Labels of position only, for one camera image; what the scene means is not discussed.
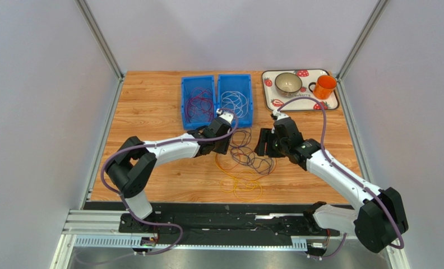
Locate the left aluminium frame post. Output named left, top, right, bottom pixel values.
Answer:
left=75, top=0, right=124, bottom=81

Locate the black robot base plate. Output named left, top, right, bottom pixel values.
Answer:
left=84, top=201, right=340, bottom=247

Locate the orange cable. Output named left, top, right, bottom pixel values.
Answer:
left=214, top=147, right=278, bottom=187

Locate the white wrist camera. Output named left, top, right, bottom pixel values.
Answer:
left=271, top=109, right=289, bottom=122
left=216, top=109, right=234, bottom=126

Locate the right blue plastic bin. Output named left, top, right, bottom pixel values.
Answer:
left=218, top=74, right=254, bottom=128

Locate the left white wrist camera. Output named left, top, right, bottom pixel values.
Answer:
left=216, top=109, right=234, bottom=126

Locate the yellow cable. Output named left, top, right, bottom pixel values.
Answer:
left=219, top=170, right=264, bottom=203

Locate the slotted cable duct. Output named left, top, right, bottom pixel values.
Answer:
left=72, top=235, right=308, bottom=252

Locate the dark blue cable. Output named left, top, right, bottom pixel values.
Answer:
left=227, top=128, right=276, bottom=176

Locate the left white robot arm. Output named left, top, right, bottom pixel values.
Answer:
left=101, top=112, right=237, bottom=220

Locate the aluminium frame post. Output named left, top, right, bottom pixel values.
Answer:
left=75, top=0, right=124, bottom=81
left=336, top=0, right=390, bottom=81

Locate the orange mug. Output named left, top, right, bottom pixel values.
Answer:
left=308, top=75, right=337, bottom=100

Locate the left blue plastic bin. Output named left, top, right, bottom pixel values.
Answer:
left=181, top=75, right=217, bottom=130

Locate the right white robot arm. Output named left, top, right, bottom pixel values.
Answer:
left=256, top=115, right=409, bottom=253

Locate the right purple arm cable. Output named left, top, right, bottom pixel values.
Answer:
left=276, top=98, right=405, bottom=250

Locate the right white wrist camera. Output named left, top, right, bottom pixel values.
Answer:
left=271, top=109, right=289, bottom=122

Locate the blue plastic bin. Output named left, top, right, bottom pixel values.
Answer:
left=218, top=74, right=254, bottom=128
left=181, top=75, right=217, bottom=130

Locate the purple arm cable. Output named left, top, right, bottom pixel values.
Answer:
left=100, top=108, right=239, bottom=256
left=276, top=98, right=405, bottom=250

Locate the right aluminium frame post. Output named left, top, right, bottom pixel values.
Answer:
left=336, top=0, right=390, bottom=81

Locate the beige ceramic bowl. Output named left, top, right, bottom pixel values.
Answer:
left=275, top=72, right=303, bottom=97

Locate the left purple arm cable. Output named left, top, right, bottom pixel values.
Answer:
left=100, top=108, right=239, bottom=256

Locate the strawberry print tray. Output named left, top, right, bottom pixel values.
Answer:
left=261, top=69, right=330, bottom=112

